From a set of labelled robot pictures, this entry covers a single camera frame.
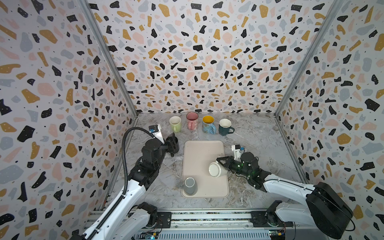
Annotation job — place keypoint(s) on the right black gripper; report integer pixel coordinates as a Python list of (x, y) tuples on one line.
[(232, 165)]

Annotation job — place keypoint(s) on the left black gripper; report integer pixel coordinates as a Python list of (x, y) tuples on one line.
[(169, 145)]

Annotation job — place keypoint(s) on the white mug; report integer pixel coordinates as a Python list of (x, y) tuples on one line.
[(216, 170)]

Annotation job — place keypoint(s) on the light green mug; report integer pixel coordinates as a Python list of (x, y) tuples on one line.
[(176, 124)]

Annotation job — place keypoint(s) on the dark green mug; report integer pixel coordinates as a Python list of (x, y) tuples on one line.
[(225, 127)]

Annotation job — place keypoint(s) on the light blue mug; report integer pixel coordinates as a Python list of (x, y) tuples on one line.
[(208, 125)]

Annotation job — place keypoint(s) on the pink mug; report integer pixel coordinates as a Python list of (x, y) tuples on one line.
[(192, 121)]

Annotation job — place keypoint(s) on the grey mug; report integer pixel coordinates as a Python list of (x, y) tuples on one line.
[(190, 186)]

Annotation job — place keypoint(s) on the black mug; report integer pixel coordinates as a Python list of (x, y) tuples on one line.
[(175, 146)]

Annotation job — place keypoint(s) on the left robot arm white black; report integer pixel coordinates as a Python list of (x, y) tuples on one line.
[(111, 225)]

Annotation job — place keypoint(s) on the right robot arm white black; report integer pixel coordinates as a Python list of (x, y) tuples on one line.
[(315, 205)]

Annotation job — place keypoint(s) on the beige serving tray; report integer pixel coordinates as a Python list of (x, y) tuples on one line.
[(198, 155)]

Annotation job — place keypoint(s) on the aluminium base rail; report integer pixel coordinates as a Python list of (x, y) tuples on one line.
[(223, 224)]

